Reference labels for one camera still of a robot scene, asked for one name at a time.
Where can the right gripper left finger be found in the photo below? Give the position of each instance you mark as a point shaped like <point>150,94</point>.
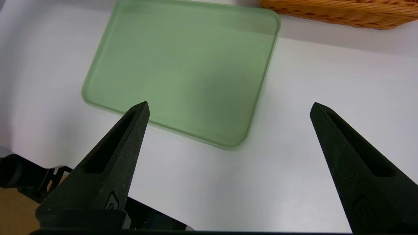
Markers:
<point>104,176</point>

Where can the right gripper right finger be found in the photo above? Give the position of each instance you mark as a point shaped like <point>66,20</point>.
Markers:
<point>365,182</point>

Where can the orange wicker basket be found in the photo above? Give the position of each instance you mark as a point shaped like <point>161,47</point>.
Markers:
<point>343,11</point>

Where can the light green plastic tray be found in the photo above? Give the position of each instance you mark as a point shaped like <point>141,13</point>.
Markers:
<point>183,71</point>

